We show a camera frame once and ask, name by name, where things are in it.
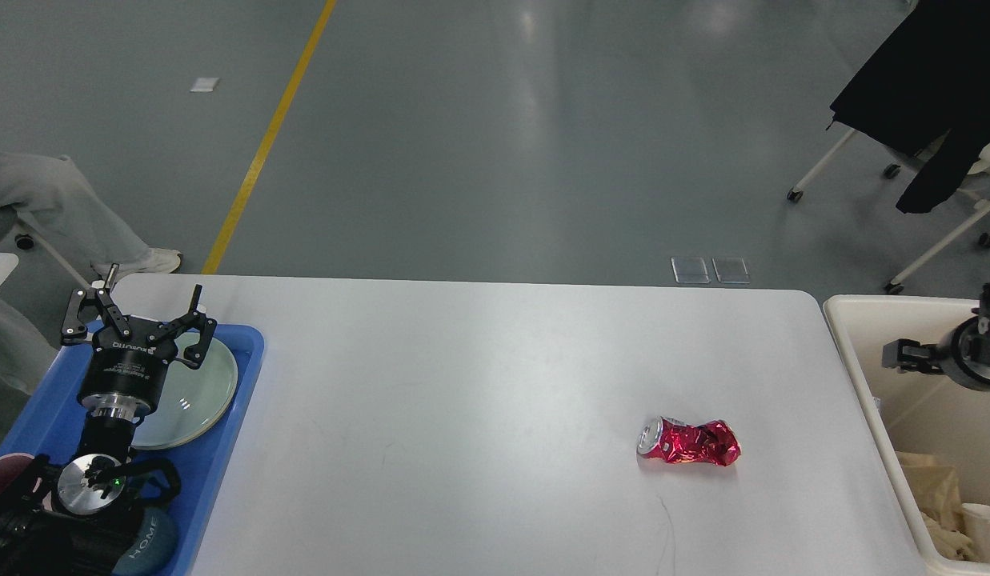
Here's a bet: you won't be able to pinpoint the grey chair with legs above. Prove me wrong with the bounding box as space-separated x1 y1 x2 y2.
0 206 89 288

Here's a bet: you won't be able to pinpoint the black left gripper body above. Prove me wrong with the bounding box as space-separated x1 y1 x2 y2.
78 332 178 416

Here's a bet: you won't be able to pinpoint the beige plastic bin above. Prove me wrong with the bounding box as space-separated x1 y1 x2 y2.
824 295 990 575

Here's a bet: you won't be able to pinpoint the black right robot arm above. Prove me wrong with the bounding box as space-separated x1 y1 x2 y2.
881 283 990 391

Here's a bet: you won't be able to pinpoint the mint green plate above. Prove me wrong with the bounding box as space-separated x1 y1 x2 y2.
159 337 238 405

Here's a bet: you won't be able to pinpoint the blue plastic tray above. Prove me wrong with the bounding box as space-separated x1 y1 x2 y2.
0 324 265 575

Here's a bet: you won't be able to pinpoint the brown paper ball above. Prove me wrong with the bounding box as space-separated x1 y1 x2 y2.
920 508 979 561

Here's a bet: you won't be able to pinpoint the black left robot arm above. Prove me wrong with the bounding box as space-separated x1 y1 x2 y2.
0 282 217 575

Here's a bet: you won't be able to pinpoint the black jacket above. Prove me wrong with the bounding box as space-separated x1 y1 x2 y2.
830 1 990 213

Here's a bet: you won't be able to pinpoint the red foil wrapper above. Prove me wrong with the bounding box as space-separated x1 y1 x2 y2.
635 417 741 466

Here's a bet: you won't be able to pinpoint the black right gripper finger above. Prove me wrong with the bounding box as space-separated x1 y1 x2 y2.
881 339 945 375

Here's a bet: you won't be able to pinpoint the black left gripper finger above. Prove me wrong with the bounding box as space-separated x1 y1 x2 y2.
146 286 218 370
62 265 134 346

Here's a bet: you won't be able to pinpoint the seated person grey trousers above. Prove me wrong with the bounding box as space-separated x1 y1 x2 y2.
0 152 182 396

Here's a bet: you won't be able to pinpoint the white tissue roll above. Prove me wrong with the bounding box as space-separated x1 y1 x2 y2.
962 503 990 564

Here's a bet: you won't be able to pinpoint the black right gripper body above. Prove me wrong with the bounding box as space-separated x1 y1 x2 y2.
942 317 990 391

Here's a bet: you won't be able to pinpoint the dark teal mug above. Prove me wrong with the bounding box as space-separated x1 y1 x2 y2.
111 508 178 575

